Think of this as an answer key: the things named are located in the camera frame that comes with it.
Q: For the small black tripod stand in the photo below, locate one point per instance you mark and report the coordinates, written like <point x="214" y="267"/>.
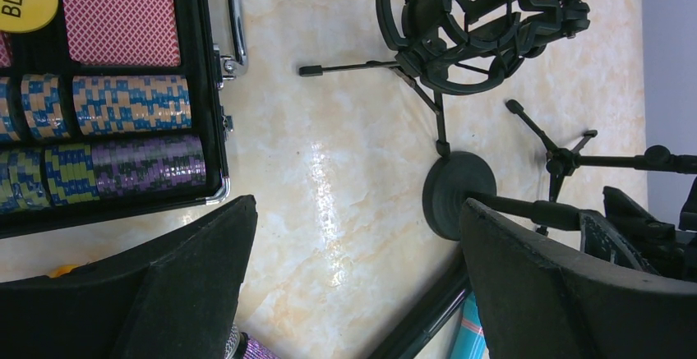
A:
<point x="566" y="160"/>

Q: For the yellow blue toy block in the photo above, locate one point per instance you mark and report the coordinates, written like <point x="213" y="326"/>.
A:
<point x="62" y="270"/>

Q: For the purple glitter microphone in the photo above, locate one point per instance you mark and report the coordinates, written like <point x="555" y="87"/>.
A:
<point x="243" y="346"/>

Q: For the purple black poker chip row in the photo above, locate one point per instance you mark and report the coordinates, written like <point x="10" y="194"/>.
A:
<point x="37" y="178"/>

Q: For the round base clip stand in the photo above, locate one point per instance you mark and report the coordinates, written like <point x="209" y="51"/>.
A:
<point x="462" y="175"/>

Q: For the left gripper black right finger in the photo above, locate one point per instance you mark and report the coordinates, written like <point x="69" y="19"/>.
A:
<point x="538" y="298"/>

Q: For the blue tan poker chip row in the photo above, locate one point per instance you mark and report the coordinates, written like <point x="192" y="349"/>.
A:
<point x="49" y="107"/>

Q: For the shock mount tripod stand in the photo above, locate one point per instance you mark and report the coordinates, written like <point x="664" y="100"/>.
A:
<point x="464" y="47"/>

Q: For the black poker chip case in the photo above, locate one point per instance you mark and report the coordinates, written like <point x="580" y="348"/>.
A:
<point x="205" y="68"/>

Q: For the red playing card deck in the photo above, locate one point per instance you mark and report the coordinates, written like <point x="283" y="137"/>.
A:
<point x="136" y="33"/>

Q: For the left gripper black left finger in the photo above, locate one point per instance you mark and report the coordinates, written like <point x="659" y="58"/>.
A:
<point x="175" y="296"/>

